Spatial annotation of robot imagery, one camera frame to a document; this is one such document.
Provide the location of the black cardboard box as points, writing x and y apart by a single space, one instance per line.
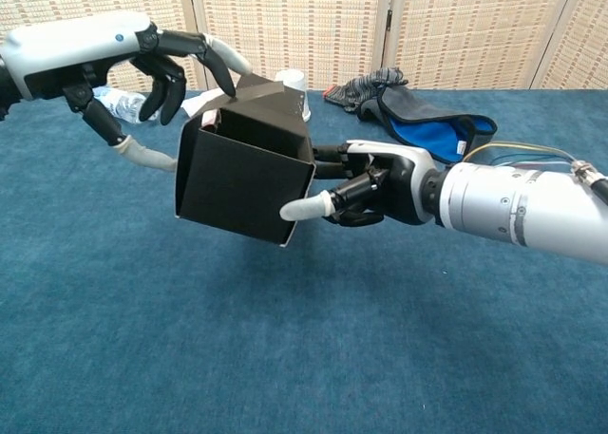
237 192

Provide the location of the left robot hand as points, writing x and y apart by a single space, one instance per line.
71 49

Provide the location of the white pink tissue pack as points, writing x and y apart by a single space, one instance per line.
195 102

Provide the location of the blue felt-covered table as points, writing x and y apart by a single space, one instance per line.
332 334

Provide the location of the white floral paper cup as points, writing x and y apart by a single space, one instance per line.
290 79

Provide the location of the blue grey cloth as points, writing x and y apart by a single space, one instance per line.
427 135

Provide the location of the beige woven folding screen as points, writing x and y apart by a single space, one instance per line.
309 25

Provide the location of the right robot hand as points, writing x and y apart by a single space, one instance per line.
404 187

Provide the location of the clear plastic water bottle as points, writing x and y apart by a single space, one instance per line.
124 105

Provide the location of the grey striped work glove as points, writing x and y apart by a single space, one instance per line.
361 89

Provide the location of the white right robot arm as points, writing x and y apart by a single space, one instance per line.
522 206

